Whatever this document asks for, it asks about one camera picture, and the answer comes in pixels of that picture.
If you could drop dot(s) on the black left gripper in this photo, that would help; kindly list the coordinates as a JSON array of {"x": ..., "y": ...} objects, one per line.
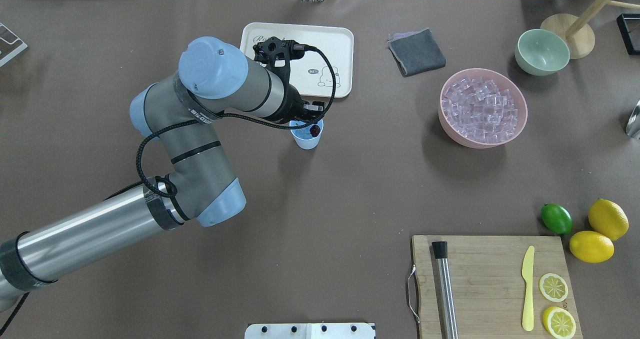
[{"x": 293, "y": 108}]

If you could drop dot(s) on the dark red cherry pair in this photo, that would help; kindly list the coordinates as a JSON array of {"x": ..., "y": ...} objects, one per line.
[{"x": 315, "y": 130}]

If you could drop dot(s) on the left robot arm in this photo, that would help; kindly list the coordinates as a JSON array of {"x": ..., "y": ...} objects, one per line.
[{"x": 185, "y": 173}]

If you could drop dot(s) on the light blue plastic cup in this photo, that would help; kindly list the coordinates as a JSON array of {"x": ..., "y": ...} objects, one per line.
[{"x": 302, "y": 135}]

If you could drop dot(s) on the pink bowl of ice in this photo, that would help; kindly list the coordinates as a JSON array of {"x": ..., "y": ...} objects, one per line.
[{"x": 481, "y": 109}]

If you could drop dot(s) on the wooden cup stand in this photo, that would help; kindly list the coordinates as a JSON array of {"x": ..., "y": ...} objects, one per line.
[{"x": 575, "y": 31}]

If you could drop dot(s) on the steel shaker cup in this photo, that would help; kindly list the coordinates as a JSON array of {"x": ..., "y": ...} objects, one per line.
[{"x": 632, "y": 127}]

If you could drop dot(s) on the cream rabbit tray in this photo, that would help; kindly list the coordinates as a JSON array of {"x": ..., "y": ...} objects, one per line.
[{"x": 310, "y": 75}]

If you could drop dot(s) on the grey folded cloth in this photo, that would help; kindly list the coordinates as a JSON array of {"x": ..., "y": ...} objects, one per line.
[{"x": 416, "y": 52}]

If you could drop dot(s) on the wooden cutting board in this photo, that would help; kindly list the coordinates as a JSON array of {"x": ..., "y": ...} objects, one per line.
[{"x": 487, "y": 286}]

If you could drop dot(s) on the green ceramic bowl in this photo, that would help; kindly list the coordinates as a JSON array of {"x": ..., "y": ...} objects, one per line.
[{"x": 540, "y": 52}]

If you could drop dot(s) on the steel muddler black tip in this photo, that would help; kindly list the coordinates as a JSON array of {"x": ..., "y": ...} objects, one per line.
[{"x": 447, "y": 303}]

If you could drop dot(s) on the green lime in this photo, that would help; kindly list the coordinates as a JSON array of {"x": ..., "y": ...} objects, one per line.
[{"x": 557, "y": 218}]

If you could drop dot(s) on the yellow plastic knife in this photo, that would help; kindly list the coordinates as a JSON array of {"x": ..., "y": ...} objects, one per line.
[{"x": 527, "y": 273}]

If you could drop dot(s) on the lemon slice upper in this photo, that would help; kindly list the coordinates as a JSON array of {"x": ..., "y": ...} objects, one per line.
[{"x": 553, "y": 287}]

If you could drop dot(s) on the lemon slice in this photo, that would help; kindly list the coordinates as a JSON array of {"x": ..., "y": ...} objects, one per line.
[
  {"x": 553, "y": 287},
  {"x": 559, "y": 323}
]

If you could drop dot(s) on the yellow lemon near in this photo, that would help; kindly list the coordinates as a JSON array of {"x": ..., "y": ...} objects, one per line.
[{"x": 591, "y": 247}]

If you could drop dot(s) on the yellow lemon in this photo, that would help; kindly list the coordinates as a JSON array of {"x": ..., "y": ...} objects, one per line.
[
  {"x": 608, "y": 218},
  {"x": 591, "y": 247}
]

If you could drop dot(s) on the yellow lemon far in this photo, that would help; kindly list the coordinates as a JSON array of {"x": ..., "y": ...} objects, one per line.
[{"x": 608, "y": 218}]

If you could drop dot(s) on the lemon slice lower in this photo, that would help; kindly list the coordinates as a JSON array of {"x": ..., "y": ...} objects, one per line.
[{"x": 559, "y": 323}]

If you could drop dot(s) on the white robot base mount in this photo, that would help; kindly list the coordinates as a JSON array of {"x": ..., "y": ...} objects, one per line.
[{"x": 320, "y": 330}]

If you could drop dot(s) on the white wire cup rack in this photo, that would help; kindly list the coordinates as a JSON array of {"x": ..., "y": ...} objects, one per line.
[{"x": 11, "y": 45}]

